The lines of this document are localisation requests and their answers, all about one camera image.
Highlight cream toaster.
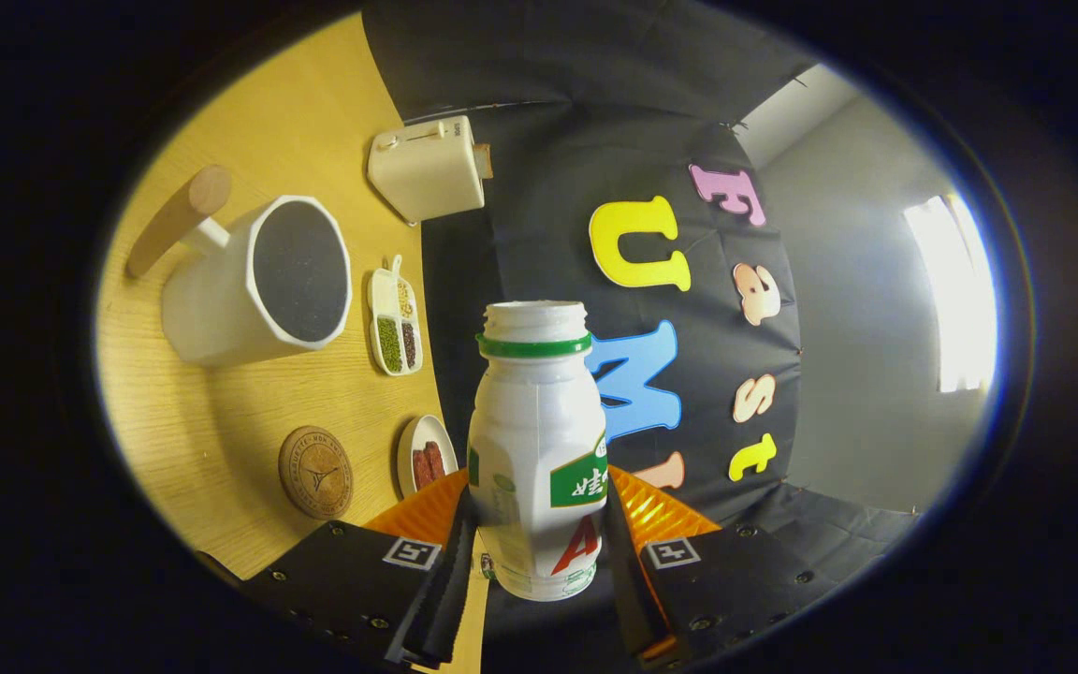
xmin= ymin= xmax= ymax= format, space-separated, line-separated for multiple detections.
xmin=367 ymin=115 xmax=493 ymax=226

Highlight wooden table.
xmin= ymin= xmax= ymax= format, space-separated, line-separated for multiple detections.
xmin=95 ymin=11 xmax=493 ymax=673

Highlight black backdrop cloth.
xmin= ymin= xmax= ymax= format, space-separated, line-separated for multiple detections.
xmin=361 ymin=0 xmax=924 ymax=670

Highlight white divided dish with beans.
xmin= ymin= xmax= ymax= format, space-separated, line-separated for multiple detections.
xmin=367 ymin=255 xmax=425 ymax=377

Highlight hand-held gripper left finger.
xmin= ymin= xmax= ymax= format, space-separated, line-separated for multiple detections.
xmin=241 ymin=468 xmax=479 ymax=670

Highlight white cup with wooden handle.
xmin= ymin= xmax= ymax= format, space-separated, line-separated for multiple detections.
xmin=125 ymin=166 xmax=354 ymax=368

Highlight white juice bottle green label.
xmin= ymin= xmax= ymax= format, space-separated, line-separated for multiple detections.
xmin=467 ymin=300 xmax=609 ymax=602

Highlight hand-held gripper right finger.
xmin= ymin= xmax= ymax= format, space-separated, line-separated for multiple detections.
xmin=603 ymin=465 xmax=839 ymax=667

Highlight white round plate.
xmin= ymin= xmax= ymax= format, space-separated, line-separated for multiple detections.
xmin=396 ymin=415 xmax=459 ymax=499

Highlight round wooden coaster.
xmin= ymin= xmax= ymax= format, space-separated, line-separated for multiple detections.
xmin=278 ymin=426 xmax=355 ymax=520

